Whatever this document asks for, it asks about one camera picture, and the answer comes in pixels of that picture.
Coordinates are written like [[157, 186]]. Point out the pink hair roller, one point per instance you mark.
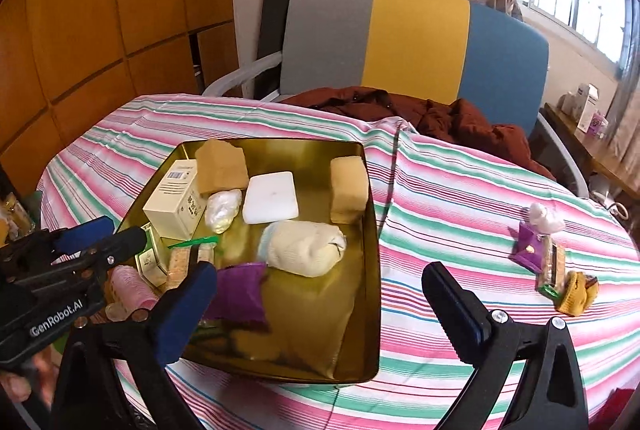
[[127, 290]]

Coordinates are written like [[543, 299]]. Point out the wooden wardrobe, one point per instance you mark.
[[100, 25]]

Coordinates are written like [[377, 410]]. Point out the beige patterned side curtain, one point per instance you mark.
[[627, 115]]

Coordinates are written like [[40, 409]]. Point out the white carton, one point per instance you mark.
[[587, 108]]

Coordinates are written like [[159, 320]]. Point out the purple pouch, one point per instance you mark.
[[240, 292]]

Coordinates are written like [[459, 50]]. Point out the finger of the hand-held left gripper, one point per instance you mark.
[[82, 231], [117, 246]]

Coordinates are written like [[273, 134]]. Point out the striped tablecloth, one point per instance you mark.
[[450, 235]]

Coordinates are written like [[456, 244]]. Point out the cream cardboard box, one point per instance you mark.
[[172, 205]]

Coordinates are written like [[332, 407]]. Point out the cracker packet with green end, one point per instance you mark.
[[182, 260]]

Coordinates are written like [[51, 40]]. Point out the yellow knitted item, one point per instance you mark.
[[575, 296]]

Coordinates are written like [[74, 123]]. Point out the yellow sponge block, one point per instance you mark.
[[347, 190]]

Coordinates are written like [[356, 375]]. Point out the tan house-shaped sponge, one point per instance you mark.
[[220, 170]]

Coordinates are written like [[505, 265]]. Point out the purple and white box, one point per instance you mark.
[[598, 125]]

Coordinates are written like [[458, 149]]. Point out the white square pad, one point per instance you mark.
[[270, 197]]

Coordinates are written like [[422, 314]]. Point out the cream rolled sock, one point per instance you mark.
[[302, 247]]

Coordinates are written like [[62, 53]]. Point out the wooden desk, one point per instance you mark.
[[600, 155]]

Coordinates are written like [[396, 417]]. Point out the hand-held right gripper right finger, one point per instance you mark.
[[452, 310]]

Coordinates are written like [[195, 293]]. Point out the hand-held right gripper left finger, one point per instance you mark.
[[182, 315]]

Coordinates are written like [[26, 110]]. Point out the purple packet with yellow spot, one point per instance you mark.
[[527, 249]]

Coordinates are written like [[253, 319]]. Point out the crumpled white plastic ball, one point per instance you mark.
[[222, 210]]

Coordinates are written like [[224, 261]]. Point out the small green cardboard box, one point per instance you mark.
[[150, 262]]

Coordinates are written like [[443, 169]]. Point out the white plastic bag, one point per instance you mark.
[[542, 217]]

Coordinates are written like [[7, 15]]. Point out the red cloth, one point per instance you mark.
[[620, 410]]

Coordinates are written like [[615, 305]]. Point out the white containers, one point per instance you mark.
[[567, 104]]

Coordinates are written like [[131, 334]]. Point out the brown padded jacket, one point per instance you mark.
[[450, 120]]

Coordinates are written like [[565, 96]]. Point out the grey yellow blue chair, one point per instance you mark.
[[415, 45]]

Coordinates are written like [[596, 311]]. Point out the gold metal tin tray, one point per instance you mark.
[[320, 310]]

